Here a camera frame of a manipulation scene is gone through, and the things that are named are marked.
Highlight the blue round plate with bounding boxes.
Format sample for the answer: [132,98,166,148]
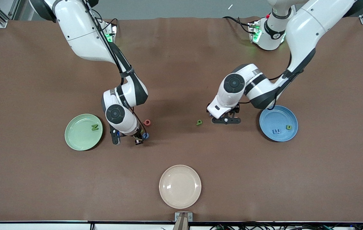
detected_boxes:
[259,105,299,142]

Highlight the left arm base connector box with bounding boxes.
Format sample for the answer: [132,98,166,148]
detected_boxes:
[248,20,262,44]

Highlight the brown table mat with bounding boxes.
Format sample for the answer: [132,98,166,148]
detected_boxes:
[0,17,363,223]

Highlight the green round plate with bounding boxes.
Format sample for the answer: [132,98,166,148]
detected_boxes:
[64,114,103,151]

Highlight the grey camera pole bracket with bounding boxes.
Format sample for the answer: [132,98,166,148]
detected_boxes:
[175,212,193,230]

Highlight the beige round plate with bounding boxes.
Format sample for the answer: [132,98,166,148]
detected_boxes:
[159,165,202,209]

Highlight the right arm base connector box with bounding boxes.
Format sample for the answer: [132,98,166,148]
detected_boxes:
[103,22,118,43]

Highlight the black left base cable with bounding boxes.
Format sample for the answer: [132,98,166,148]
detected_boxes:
[222,16,253,34]

